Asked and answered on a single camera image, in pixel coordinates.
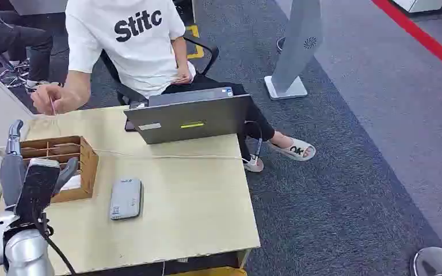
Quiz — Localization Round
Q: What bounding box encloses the white card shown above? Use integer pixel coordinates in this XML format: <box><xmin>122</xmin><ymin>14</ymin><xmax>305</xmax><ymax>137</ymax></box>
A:
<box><xmin>60</xmin><ymin>174</ymin><xmax>82</xmax><ymax>191</ymax></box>

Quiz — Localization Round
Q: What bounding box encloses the person's right hand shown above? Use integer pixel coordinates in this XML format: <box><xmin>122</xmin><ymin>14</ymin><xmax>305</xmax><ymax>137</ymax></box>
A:
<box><xmin>30</xmin><ymin>83</ymin><xmax>82</xmax><ymax>116</ymax></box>

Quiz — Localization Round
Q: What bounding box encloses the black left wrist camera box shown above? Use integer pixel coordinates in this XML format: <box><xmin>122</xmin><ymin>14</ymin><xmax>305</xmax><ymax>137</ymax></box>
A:
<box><xmin>15</xmin><ymin>158</ymin><xmax>61</xmax><ymax>223</ymax></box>

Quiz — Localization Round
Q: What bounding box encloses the seated person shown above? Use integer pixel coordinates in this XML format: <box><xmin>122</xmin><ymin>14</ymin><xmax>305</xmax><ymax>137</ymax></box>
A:
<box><xmin>30</xmin><ymin>0</ymin><xmax>317</xmax><ymax>173</ymax></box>

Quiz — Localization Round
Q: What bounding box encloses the yellow floor tape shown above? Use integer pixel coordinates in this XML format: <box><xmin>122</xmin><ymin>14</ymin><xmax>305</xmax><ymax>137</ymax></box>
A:
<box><xmin>184</xmin><ymin>24</ymin><xmax>205</xmax><ymax>60</ymax></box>

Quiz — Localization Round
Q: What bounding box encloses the grey power bank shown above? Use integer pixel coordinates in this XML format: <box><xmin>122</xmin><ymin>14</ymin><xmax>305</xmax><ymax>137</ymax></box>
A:
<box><xmin>109</xmin><ymin>178</ymin><xmax>143</xmax><ymax>221</ymax></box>

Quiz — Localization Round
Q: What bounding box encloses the white slipper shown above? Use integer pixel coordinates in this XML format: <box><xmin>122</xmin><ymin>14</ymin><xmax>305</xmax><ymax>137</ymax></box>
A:
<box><xmin>242</xmin><ymin>154</ymin><xmax>265</xmax><ymax>173</ymax></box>
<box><xmin>268</xmin><ymin>137</ymin><xmax>317</xmax><ymax>162</ymax></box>

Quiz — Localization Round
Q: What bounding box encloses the wooden card box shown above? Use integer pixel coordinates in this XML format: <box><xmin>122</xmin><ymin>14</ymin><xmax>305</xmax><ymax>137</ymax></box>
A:
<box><xmin>20</xmin><ymin>135</ymin><xmax>100</xmax><ymax>204</ymax></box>

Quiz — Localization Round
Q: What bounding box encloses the chair wheel base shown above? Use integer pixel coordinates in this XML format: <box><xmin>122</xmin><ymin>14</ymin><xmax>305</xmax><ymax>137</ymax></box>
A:
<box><xmin>0</xmin><ymin>55</ymin><xmax>32</xmax><ymax>89</ymax></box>

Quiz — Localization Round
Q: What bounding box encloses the person's left hand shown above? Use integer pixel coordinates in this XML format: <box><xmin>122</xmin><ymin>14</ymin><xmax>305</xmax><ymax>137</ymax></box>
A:
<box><xmin>170</xmin><ymin>66</ymin><xmax>195</xmax><ymax>85</ymax></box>

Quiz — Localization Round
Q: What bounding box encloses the person in dark clothing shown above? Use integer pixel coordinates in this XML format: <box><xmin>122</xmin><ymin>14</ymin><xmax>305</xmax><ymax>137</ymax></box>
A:
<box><xmin>0</xmin><ymin>0</ymin><xmax>68</xmax><ymax>93</ymax></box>

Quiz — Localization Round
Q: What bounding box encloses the grey laptop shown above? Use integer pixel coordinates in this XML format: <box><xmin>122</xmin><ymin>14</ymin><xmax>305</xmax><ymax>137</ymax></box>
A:
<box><xmin>123</xmin><ymin>86</ymin><xmax>253</xmax><ymax>145</ymax></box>

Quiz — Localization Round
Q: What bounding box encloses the black office chair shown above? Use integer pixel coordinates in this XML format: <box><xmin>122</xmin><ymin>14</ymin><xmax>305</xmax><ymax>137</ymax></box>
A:
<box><xmin>98</xmin><ymin>36</ymin><xmax>220</xmax><ymax>106</ymax></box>

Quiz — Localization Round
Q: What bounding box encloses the person's hand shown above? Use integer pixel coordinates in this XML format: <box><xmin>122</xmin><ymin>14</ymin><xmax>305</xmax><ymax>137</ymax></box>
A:
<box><xmin>170</xmin><ymin>66</ymin><xmax>195</xmax><ymax>85</ymax></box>
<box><xmin>30</xmin><ymin>83</ymin><xmax>82</xmax><ymax>116</ymax></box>

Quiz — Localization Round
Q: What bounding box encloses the white machine base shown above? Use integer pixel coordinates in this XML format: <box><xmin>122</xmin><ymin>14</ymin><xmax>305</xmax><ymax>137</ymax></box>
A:
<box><xmin>391</xmin><ymin>0</ymin><xmax>442</xmax><ymax>14</ymax></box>

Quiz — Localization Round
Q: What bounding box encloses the yellow object under desk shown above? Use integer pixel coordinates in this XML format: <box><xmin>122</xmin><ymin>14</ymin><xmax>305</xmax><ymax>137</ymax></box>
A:
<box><xmin>166</xmin><ymin>267</ymin><xmax>248</xmax><ymax>276</ymax></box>

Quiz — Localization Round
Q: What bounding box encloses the white kiosk stand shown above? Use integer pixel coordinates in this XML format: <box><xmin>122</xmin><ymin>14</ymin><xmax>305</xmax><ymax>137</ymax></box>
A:
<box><xmin>264</xmin><ymin>0</ymin><xmax>325</xmax><ymax>101</ymax></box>

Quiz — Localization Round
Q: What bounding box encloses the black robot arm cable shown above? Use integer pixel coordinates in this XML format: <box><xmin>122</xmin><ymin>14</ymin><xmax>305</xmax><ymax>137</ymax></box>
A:
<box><xmin>33</xmin><ymin>212</ymin><xmax>78</xmax><ymax>276</ymax></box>

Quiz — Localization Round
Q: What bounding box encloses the black laptop cable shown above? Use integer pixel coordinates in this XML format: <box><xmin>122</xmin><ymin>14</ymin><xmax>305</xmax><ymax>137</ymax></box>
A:
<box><xmin>243</xmin><ymin>120</ymin><xmax>264</xmax><ymax>162</ymax></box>

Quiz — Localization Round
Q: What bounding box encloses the red floor tape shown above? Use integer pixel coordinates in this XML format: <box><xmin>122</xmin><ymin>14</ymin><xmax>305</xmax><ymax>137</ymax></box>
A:
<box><xmin>371</xmin><ymin>0</ymin><xmax>442</xmax><ymax>79</ymax></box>

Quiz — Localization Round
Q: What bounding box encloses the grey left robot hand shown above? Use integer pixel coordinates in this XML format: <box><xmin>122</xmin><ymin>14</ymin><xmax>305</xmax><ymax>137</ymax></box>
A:
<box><xmin>0</xmin><ymin>120</ymin><xmax>80</xmax><ymax>207</ymax></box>

